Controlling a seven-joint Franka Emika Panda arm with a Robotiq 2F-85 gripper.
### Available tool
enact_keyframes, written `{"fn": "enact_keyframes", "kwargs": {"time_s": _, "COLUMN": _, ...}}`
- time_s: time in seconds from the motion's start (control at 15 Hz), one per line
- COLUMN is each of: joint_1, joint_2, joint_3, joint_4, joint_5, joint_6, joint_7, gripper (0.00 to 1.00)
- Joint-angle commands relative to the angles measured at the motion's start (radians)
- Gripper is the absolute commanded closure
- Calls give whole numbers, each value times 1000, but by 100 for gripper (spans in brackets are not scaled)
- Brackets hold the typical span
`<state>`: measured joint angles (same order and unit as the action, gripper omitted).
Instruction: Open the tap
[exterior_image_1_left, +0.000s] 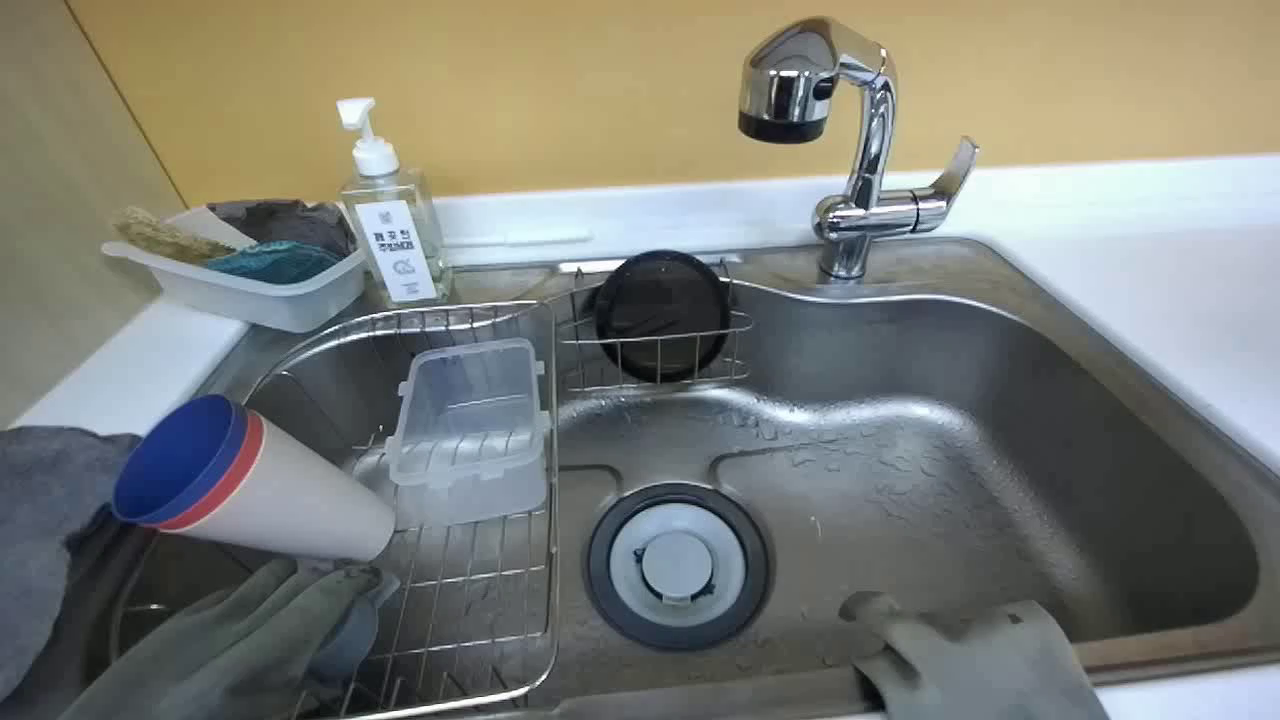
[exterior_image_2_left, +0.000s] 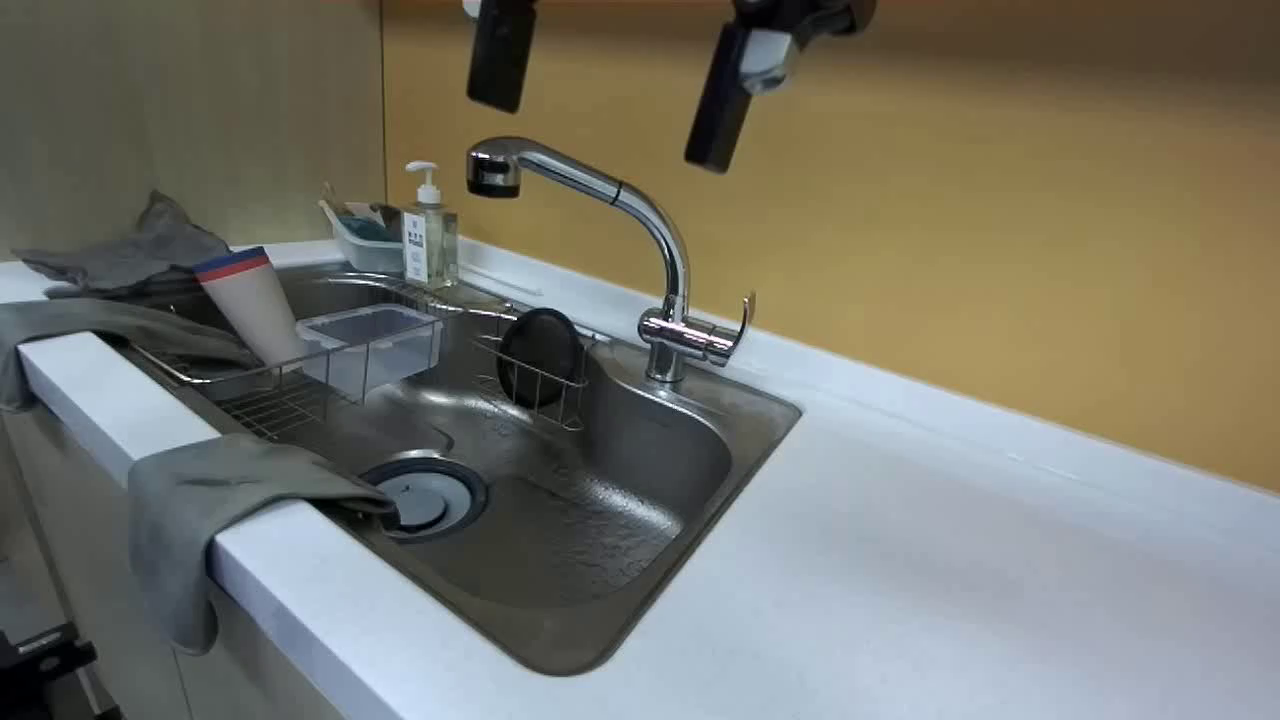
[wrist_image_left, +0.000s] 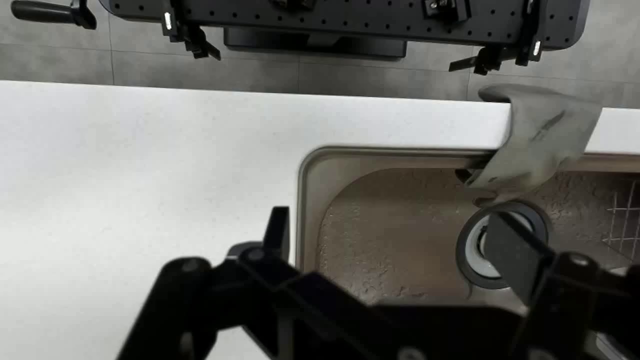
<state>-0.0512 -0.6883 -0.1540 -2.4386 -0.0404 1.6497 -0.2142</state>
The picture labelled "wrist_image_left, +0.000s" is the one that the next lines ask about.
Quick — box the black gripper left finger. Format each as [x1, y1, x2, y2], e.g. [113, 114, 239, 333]
[116, 203, 376, 360]

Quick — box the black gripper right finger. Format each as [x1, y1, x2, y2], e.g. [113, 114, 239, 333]
[482, 210, 640, 360]

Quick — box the grey sink drain cover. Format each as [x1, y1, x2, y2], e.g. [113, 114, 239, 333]
[456, 199, 549, 289]

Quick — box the stainless steel sink basin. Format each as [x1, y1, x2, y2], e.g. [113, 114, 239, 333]
[295, 148, 640, 311]

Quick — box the black perforated board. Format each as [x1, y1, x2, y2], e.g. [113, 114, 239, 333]
[98, 0, 592, 57]

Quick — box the black clamp on board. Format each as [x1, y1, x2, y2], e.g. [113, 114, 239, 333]
[159, 0, 219, 59]

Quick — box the wire dish rack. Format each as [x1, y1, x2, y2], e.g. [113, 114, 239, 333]
[604, 178, 640, 261]

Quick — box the black clamp with handle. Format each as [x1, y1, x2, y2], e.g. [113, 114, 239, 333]
[447, 0, 547, 75]

